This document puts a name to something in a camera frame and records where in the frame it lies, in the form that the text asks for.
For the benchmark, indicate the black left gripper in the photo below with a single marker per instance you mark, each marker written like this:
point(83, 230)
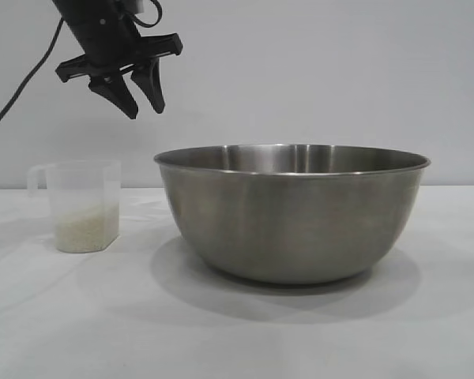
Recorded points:
point(100, 35)

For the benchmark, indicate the clear plastic measuring cup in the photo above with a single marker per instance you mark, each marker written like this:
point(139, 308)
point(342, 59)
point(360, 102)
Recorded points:
point(83, 185)

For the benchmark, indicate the white uncooked rice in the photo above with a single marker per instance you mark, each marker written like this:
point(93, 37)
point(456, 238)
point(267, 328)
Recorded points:
point(87, 233)

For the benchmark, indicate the stainless steel mixing bowl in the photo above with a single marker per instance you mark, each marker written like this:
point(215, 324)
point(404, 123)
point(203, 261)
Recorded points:
point(292, 221)

